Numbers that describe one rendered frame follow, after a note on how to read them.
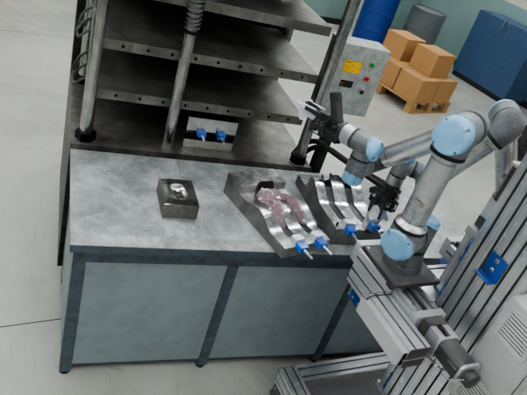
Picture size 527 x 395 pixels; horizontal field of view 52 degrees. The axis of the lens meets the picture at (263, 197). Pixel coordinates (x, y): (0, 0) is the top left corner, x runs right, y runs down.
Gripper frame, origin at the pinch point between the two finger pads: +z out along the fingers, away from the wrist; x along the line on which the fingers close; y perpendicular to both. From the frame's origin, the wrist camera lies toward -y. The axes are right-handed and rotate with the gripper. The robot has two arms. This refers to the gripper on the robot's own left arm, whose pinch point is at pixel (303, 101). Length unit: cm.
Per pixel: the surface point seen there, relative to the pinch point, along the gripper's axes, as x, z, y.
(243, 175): 26, 29, 52
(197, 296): -5, 9, 99
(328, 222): 41, -13, 54
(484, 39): 765, 174, -32
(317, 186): 52, 4, 47
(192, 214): -8, 25, 65
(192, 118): 34, 76, 46
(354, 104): 113, 33, 17
